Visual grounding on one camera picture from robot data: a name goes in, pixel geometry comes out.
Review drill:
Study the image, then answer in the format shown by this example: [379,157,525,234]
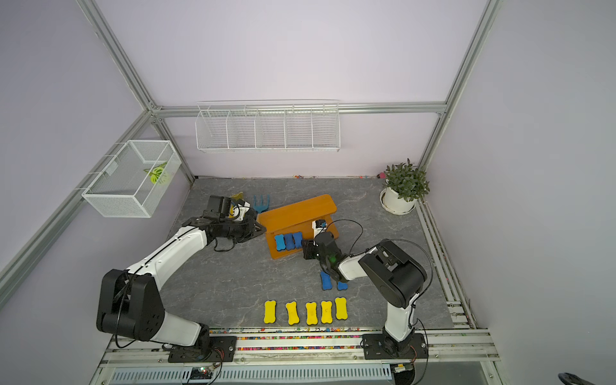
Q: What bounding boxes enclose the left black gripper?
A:
[220,215,266,243]

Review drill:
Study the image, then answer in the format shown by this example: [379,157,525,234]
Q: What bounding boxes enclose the orange wooden two-tier shelf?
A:
[258,194,337,260]

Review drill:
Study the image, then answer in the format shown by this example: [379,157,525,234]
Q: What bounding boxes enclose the yellow eraser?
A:
[306,302,319,326]
[321,301,333,324]
[286,302,300,326]
[263,300,277,324]
[335,297,348,320]

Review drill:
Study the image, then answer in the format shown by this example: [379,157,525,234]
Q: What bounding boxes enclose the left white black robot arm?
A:
[96,196,266,351]

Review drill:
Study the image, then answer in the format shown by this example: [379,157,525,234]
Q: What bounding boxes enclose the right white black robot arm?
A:
[302,231,431,343]

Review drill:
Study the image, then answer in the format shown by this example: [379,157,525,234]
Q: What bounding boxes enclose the blue garden hand rake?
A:
[253,195,270,213]

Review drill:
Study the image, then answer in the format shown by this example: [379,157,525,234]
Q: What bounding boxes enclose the yellow black garden gloves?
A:
[231,192,245,201]

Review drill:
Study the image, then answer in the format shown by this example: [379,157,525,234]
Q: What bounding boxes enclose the potted green plant white pot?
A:
[380,159,430,216]

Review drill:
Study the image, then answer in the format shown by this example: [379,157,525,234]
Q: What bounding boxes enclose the green item in basket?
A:
[144,162,168,185]

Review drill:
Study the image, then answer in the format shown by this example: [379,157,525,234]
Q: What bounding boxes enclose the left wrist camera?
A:
[229,201,250,222]

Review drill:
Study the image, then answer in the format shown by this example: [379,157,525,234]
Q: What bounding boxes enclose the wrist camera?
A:
[312,219,327,238]
[229,201,250,222]

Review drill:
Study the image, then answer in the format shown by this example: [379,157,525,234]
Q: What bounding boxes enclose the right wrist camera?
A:
[312,219,327,238]

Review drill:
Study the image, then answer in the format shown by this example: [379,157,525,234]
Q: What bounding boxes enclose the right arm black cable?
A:
[324,218,434,338]

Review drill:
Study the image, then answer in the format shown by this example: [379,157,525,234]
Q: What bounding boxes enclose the white wire wall shelf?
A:
[195,99,341,152]

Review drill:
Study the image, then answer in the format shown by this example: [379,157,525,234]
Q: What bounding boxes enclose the white mesh wall basket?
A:
[82,140,181,218]

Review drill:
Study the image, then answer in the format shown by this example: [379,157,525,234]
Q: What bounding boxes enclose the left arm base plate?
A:
[168,335,237,364]

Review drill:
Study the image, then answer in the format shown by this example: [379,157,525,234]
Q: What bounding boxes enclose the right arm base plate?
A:
[359,332,428,361]

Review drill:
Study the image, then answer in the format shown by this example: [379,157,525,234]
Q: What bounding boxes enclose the white vented cable duct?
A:
[109,364,393,384]

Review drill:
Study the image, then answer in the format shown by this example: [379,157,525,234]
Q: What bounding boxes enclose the aluminium rail frame front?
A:
[98,329,501,369]

